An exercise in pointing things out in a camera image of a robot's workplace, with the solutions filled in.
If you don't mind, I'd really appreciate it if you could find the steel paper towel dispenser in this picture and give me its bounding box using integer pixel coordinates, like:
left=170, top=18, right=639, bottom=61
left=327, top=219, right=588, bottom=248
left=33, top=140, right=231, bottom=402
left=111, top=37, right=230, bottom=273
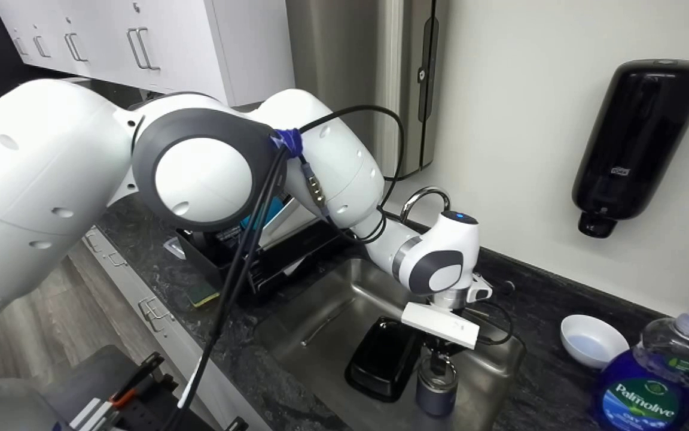
left=284, top=0, right=453, bottom=179

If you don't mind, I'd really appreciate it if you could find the black wall soap dispenser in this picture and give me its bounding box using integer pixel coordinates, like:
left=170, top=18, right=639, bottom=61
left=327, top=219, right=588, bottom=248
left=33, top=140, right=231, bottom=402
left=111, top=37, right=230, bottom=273
left=570, top=56, right=689, bottom=238

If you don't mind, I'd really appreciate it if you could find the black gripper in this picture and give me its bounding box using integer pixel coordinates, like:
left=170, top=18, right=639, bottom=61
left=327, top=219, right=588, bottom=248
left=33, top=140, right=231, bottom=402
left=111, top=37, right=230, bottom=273
left=419, top=329, right=465, bottom=381

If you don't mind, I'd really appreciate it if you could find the chrome sink faucet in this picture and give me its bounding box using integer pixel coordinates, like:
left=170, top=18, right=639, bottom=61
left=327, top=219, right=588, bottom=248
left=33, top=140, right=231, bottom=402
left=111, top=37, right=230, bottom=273
left=399, top=185, right=455, bottom=223

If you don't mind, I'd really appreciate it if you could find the stainless steel sink basin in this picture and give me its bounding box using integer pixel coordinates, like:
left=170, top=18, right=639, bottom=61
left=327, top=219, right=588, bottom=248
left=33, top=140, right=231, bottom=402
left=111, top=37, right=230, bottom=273
left=251, top=253, right=527, bottom=431

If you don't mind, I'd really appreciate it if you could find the Palmolive dish soap bottle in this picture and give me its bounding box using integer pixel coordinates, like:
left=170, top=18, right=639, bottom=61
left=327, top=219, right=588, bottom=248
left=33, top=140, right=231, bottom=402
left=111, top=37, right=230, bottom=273
left=592, top=308, right=689, bottom=431

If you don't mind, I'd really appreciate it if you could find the black plastic dish rack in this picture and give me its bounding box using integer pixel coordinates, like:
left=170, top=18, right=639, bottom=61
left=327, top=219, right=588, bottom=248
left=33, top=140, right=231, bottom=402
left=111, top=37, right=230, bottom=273
left=173, top=199, right=356, bottom=303

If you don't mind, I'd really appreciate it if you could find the blue steel tumbler cup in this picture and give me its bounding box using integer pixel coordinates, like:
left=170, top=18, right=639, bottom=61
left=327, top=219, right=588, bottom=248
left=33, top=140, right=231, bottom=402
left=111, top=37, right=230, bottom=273
left=414, top=363, right=462, bottom=420

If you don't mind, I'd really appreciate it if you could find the black plastic food container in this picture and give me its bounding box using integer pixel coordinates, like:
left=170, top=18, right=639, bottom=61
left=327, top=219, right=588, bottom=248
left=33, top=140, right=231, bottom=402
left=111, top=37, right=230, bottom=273
left=342, top=316, right=423, bottom=405

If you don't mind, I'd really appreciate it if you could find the small white bowl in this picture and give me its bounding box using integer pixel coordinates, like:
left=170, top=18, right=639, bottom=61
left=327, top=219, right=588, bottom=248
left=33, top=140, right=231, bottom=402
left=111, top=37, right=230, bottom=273
left=558, top=311, right=632, bottom=374

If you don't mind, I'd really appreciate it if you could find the green yellow sponge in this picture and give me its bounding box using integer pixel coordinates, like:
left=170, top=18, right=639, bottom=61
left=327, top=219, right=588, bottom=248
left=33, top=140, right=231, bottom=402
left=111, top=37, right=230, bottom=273
left=187, top=278, right=224, bottom=311

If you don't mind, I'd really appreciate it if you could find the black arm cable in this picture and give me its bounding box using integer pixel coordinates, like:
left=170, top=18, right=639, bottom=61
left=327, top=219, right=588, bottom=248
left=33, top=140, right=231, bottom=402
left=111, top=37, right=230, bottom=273
left=174, top=100, right=409, bottom=412

